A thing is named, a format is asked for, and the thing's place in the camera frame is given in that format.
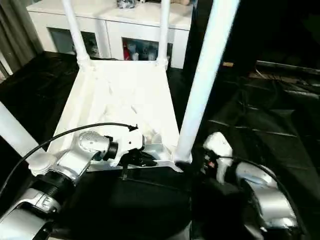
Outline black backdrop cloth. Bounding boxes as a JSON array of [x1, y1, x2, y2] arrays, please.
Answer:
[[183, 0, 320, 76]]

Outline white glass-door cabinet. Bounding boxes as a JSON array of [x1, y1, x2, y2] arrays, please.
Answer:
[[26, 0, 193, 69]]

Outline white plastic table top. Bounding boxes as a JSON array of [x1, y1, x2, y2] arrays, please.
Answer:
[[28, 58, 194, 176]]

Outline grey patterned ornament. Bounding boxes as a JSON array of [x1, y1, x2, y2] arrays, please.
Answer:
[[116, 0, 137, 8]]

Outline black work mat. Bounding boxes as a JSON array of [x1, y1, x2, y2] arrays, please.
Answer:
[[0, 49, 320, 240]]

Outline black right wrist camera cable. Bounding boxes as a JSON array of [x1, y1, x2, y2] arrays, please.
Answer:
[[217, 154, 309, 236]]

